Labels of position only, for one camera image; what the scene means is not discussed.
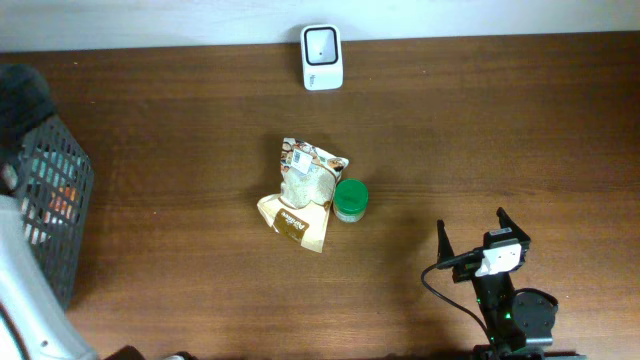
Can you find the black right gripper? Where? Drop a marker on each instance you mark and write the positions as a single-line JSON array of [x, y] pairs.
[[444, 249]]

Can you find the green lid spice jar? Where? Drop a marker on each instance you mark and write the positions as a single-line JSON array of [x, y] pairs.
[[351, 200]]

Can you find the brown breadcrumb bag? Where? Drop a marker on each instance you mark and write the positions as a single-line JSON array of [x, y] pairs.
[[300, 211]]

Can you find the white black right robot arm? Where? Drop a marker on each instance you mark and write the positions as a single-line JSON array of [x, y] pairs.
[[517, 323]]

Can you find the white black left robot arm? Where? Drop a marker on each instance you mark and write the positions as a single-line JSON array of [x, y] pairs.
[[35, 323]]

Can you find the white barcode scanner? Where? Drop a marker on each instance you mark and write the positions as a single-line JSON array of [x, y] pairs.
[[322, 59]]

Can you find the grey plastic mesh basket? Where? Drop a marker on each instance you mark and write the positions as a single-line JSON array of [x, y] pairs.
[[47, 171]]

